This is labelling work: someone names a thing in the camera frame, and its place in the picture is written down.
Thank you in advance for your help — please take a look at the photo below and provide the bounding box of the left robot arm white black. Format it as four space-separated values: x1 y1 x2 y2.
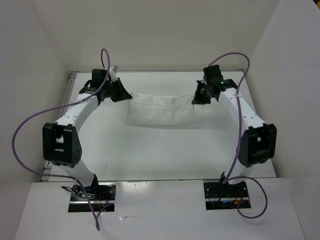
42 65 132 200

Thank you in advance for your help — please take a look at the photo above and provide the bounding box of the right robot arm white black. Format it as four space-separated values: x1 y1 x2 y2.
192 65 277 197

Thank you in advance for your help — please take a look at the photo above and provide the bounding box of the white pleated skirt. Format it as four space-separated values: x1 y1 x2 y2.
125 94 205 126

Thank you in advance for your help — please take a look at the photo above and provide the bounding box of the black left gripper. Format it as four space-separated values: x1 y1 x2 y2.
102 77 132 103

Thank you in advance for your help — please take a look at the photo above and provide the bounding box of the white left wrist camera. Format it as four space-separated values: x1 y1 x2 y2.
109 65 119 81

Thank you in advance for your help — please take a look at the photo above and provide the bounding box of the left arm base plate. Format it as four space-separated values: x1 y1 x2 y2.
62 182 117 213

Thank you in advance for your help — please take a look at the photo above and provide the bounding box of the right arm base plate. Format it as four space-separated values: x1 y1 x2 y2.
203 179 251 211

